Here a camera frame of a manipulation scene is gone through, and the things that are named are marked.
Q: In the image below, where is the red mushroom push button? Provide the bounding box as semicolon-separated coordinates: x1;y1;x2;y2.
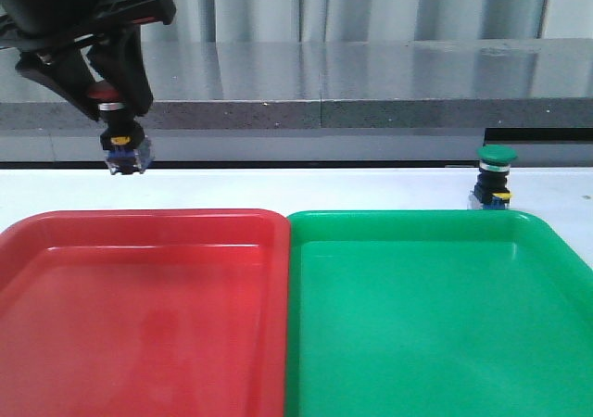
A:
87;81;154;175

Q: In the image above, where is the green plastic tray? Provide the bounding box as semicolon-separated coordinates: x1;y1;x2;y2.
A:
285;210;592;416

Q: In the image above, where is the grey-white curtain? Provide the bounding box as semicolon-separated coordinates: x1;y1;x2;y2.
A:
143;0;592;43

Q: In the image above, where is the green mushroom push button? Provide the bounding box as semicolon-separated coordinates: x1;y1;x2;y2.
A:
468;145;517;210

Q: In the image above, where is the grey granite counter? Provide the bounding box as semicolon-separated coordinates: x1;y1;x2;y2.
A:
0;37;593;164

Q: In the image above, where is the red plastic tray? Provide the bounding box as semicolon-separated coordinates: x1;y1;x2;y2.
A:
1;209;290;416

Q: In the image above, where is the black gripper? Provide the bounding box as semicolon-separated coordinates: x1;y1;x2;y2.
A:
1;0;176;121

